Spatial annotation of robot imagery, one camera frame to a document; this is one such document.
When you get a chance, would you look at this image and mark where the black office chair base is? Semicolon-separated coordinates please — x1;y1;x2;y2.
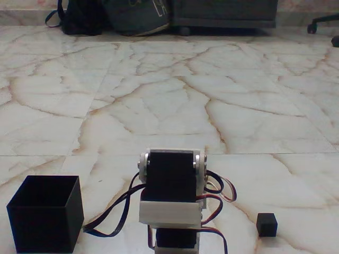
306;14;339;48

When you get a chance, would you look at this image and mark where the small black cube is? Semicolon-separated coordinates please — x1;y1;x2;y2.
256;212;279;238

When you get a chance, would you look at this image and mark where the grey fabric bag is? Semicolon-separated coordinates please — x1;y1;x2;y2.
102;0;172;37

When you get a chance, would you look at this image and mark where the black backpack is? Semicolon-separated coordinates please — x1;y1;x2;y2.
44;0;104;37

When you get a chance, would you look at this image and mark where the red and brown servo cable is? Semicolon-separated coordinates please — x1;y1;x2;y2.
197;170;239;254

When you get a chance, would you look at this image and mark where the dark cabinet on casters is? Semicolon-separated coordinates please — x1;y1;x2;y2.
169;0;278;37

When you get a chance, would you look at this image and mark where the black servo cable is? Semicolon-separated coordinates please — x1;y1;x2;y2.
82;171;147;237

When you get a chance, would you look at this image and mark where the black box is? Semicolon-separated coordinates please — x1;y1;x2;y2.
6;175;85;253

